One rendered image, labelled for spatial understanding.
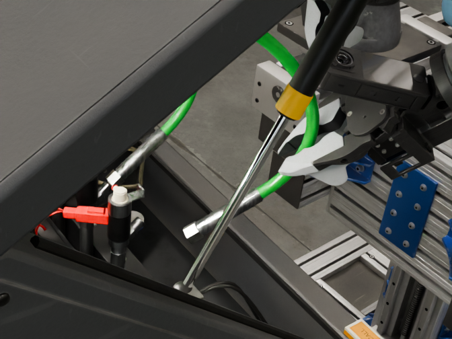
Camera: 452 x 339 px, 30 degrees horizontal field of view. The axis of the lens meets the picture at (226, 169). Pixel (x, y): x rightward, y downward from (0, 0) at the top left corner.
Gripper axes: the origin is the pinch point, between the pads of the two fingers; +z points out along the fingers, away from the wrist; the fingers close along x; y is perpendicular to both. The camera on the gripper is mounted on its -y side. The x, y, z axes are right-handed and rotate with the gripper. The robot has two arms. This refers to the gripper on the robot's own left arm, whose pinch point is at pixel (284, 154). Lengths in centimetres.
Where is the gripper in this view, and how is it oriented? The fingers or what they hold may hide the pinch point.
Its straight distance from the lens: 92.0
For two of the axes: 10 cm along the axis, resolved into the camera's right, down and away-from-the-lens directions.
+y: 6.5, 5.0, 5.7
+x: 0.2, -7.6, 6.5
